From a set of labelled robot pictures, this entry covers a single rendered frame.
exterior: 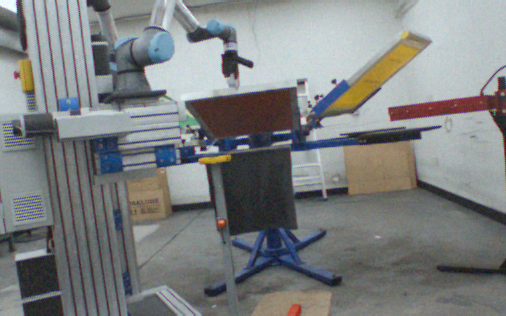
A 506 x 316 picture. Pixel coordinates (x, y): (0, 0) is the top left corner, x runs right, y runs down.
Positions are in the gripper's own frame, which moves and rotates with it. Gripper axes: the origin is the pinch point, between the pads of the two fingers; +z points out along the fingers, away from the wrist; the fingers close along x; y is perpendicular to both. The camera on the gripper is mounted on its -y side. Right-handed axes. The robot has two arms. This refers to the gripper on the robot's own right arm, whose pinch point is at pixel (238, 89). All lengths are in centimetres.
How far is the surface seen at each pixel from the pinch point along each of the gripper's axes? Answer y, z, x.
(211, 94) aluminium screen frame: 13.5, 1.4, 1.9
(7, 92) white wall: 380, -189, -373
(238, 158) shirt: 4.5, 32.1, -12.8
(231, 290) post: 12, 97, -2
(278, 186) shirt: -14, 48, -19
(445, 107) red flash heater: -115, 7, -51
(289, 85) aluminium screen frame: -25.5, 1.9, 1.9
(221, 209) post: 12, 60, 8
